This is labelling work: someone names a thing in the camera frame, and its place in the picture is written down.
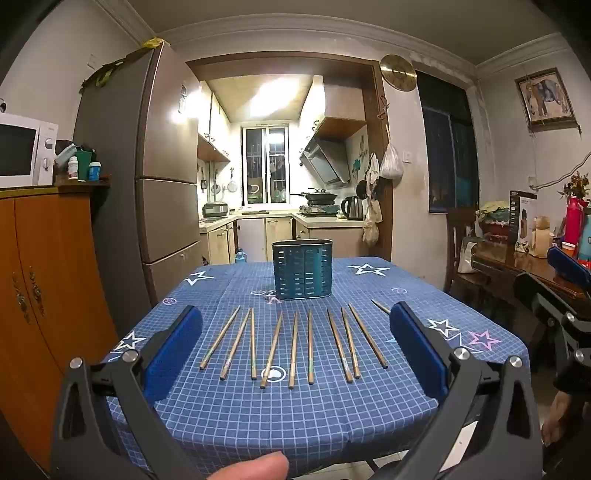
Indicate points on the green box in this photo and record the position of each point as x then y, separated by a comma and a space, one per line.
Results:
83, 164

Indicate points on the white microwave oven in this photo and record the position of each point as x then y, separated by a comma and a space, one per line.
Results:
18, 147

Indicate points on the brown steel refrigerator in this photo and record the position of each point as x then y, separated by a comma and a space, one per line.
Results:
161, 138

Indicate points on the orange cup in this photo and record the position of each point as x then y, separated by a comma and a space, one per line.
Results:
568, 249

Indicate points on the white light switch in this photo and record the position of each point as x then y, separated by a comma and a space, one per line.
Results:
407, 156

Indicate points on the steel electric kettle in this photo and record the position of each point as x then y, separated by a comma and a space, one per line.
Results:
354, 208

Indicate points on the gold wall clock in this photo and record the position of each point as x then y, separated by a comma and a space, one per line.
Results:
398, 72

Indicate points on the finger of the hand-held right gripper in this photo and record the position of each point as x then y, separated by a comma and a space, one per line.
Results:
554, 314
570, 267

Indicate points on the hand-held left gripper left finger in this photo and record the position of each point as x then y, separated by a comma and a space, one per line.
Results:
173, 350

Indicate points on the row of wooden chopsticks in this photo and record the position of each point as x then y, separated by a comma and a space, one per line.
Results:
272, 344

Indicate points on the blue checked star tablecloth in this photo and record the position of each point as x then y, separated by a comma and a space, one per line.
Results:
295, 415

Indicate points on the dark wooden chair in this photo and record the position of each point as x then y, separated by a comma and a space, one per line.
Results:
459, 221

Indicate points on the steel range hood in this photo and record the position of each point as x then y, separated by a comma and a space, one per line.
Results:
325, 161

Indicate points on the gas stove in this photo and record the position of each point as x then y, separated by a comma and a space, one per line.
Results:
318, 211

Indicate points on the red basin with cloths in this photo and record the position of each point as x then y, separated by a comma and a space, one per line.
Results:
491, 221

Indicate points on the black wok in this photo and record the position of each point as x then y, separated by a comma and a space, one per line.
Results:
321, 196

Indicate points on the barred kitchen window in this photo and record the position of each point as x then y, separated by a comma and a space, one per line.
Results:
264, 164

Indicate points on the dark room window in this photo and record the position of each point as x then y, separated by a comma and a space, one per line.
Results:
445, 147

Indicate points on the yellow item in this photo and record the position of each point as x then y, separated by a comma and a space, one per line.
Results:
152, 43

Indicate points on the white hanging plastic bag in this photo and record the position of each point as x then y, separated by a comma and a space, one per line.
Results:
391, 164

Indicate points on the person's right hand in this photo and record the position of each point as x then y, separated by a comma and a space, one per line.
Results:
556, 415

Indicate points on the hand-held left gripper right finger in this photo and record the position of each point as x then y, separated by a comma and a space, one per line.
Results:
418, 350

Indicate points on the red vase with flowers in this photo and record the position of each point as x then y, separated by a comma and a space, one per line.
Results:
572, 224

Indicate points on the grey countertop oven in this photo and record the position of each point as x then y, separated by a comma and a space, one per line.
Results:
215, 210

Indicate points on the beige kitchen base cabinets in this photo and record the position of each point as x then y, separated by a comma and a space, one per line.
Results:
251, 240

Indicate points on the dark wooden side table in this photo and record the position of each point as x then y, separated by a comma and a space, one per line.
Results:
517, 267

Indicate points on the beige wall cabinet row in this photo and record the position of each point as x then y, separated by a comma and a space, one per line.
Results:
210, 124

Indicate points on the person's left hand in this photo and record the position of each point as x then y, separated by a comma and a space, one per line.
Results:
249, 467

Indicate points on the refrigerator door sticker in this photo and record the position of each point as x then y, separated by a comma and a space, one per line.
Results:
183, 99

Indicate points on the beige wall cabinet wood trim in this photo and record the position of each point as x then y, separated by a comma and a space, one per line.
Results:
337, 104

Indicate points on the blue gas bottle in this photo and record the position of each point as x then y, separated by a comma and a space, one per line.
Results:
239, 256

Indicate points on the orange wooden cabinet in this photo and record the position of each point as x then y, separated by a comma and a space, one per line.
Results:
41, 300

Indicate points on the teal perforated utensil holder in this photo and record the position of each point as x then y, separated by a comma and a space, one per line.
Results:
302, 270

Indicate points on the beige paper bag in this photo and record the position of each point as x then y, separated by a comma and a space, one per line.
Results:
539, 237

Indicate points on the black and white carton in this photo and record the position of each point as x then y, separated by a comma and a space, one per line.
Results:
519, 217

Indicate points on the white bottle red label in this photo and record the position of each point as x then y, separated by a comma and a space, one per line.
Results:
73, 168

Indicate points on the framed elephant picture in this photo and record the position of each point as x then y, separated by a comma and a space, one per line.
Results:
545, 96

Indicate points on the white jar blue label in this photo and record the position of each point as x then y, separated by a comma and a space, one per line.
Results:
94, 171

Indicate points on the white hanging cloth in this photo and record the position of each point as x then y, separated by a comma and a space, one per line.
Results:
373, 168

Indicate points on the beige hanging bag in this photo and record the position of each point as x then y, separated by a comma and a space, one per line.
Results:
371, 224

